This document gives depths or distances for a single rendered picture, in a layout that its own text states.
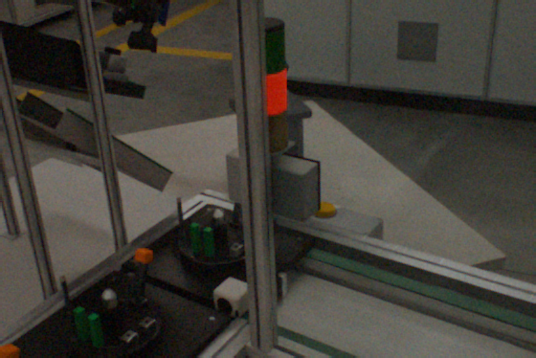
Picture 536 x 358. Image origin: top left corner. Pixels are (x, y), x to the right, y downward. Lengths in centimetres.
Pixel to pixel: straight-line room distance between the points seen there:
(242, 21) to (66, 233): 86
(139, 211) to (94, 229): 11
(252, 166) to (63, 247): 72
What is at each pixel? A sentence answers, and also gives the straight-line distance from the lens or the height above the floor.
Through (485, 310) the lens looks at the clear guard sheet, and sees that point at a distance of 82.
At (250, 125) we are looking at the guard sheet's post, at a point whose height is 130.
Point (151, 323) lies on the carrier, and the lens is 102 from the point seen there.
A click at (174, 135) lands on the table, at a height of 86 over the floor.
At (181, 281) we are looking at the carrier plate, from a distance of 115.
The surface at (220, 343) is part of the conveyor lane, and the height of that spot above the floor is 96.
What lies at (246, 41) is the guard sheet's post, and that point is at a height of 141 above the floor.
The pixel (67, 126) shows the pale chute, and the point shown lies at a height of 119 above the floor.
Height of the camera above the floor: 163
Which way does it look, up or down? 28 degrees down
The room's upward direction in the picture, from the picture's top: 4 degrees counter-clockwise
